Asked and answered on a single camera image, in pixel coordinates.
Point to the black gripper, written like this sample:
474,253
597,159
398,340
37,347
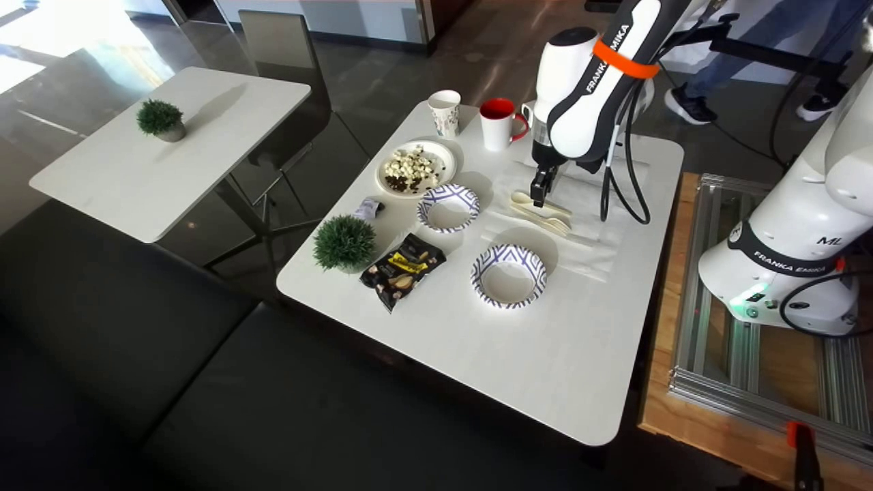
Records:
545,161

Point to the cream plastic spoon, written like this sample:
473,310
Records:
558,221
520,198

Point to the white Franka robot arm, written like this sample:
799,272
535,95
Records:
573,91

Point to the blue patterned paper bowl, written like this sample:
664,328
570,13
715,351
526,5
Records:
509,276
449,212

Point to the bowl of popcorn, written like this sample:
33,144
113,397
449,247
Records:
449,157

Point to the folded white paper towel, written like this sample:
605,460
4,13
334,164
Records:
586,215

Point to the large white paper towel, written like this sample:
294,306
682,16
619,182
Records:
590,249

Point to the small white cup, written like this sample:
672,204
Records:
446,112

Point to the popcorn and chocolate mix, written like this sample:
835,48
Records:
410,167

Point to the person in blue jeans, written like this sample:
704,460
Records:
697,106

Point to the small green potted plant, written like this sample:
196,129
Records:
158,119
345,245

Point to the wooden base board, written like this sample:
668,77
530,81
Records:
664,400

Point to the grey chair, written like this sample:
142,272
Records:
275,44

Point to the orange black clamp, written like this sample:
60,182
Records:
805,453

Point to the black sofa bench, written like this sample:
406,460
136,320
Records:
180,391

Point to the white side table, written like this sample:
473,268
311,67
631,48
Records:
118,182

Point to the aluminium rail frame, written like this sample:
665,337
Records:
727,363

